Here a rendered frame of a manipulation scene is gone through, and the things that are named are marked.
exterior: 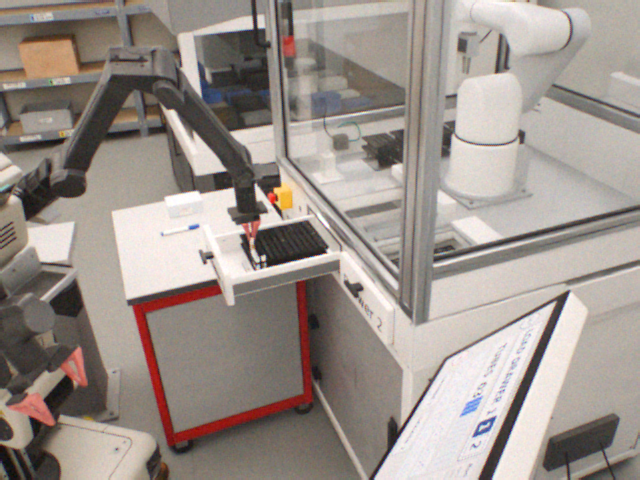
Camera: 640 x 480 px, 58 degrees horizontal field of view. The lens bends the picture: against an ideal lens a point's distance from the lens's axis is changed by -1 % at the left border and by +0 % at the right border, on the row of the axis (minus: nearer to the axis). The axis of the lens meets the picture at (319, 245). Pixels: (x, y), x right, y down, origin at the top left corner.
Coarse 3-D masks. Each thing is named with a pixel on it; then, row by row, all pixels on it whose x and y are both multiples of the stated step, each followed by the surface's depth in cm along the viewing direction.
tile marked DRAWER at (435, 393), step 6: (450, 372) 106; (444, 378) 106; (450, 378) 104; (438, 384) 106; (444, 384) 104; (432, 390) 106; (438, 390) 103; (432, 396) 103; (438, 396) 101; (426, 402) 103; (432, 402) 100
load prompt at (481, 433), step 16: (544, 320) 93; (528, 336) 92; (512, 352) 92; (528, 352) 87; (512, 368) 86; (496, 384) 86; (512, 384) 82; (496, 400) 81; (480, 416) 81; (496, 416) 77; (480, 432) 77; (464, 448) 76; (480, 448) 73
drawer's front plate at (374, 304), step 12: (348, 264) 156; (348, 276) 158; (360, 276) 149; (372, 288) 144; (372, 300) 145; (384, 300) 140; (384, 312) 139; (372, 324) 148; (384, 324) 140; (384, 336) 142
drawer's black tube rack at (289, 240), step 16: (288, 224) 180; (304, 224) 180; (256, 240) 172; (272, 240) 172; (288, 240) 172; (304, 240) 171; (320, 240) 171; (272, 256) 164; (288, 256) 165; (304, 256) 170
